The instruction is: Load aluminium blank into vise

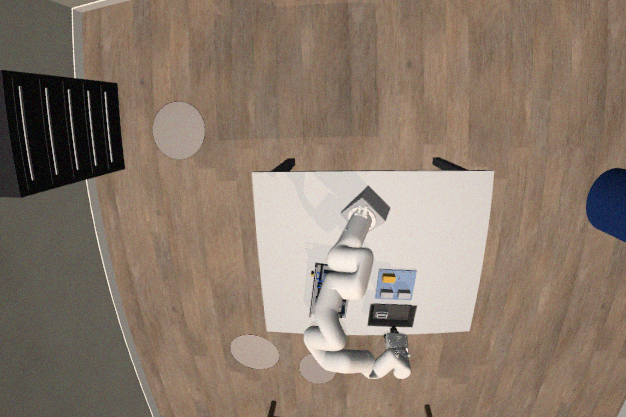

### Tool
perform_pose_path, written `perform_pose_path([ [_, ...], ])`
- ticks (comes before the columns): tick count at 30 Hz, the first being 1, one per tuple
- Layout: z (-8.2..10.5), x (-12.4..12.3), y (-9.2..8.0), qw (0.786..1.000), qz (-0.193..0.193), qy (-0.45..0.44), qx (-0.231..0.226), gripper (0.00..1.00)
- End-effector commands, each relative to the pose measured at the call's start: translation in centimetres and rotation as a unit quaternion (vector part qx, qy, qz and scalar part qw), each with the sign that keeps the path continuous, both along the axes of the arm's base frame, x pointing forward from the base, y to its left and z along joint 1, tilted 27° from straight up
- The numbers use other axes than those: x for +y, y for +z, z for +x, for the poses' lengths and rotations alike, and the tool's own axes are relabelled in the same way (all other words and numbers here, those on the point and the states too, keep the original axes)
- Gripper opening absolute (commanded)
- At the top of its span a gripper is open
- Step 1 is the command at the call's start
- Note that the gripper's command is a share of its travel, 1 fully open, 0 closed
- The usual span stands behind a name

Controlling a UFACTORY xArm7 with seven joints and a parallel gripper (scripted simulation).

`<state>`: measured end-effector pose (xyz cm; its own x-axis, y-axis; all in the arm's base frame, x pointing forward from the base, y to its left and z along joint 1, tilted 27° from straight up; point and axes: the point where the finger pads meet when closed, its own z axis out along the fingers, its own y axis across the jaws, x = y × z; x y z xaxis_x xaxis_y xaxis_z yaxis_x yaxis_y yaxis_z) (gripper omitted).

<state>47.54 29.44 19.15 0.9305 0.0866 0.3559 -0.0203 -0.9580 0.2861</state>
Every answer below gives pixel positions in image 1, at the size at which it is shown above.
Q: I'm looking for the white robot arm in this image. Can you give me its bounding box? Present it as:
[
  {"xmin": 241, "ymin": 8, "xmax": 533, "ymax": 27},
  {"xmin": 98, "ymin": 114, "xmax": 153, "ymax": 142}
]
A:
[{"xmin": 303, "ymin": 205, "xmax": 411, "ymax": 379}]

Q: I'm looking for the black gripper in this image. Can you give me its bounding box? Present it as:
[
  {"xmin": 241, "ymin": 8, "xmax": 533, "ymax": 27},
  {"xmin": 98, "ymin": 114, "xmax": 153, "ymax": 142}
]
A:
[{"xmin": 384, "ymin": 325, "xmax": 408, "ymax": 351}]

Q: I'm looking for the yellow rectangular block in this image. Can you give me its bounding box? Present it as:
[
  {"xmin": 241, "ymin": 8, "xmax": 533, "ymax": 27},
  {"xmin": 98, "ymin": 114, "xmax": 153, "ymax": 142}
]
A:
[{"xmin": 382, "ymin": 273, "xmax": 396, "ymax": 283}]

